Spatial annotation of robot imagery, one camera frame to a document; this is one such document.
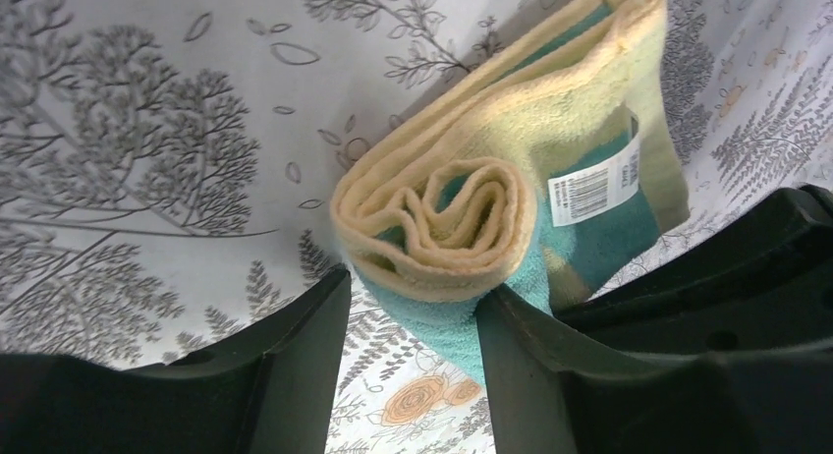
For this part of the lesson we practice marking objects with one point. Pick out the yellow and teal towel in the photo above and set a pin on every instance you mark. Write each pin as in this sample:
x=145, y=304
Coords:
x=547, y=169

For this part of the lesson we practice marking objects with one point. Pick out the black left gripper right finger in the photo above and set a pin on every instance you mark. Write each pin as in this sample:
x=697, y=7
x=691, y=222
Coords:
x=552, y=389

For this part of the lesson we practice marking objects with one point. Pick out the floral patterned table mat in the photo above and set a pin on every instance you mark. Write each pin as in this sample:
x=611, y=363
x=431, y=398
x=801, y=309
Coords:
x=167, y=168

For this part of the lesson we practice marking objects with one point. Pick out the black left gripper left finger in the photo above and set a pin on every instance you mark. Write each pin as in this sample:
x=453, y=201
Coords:
x=268, y=388

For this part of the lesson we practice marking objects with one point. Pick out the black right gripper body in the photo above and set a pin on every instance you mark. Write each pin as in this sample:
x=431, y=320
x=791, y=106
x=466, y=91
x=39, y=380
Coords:
x=763, y=283

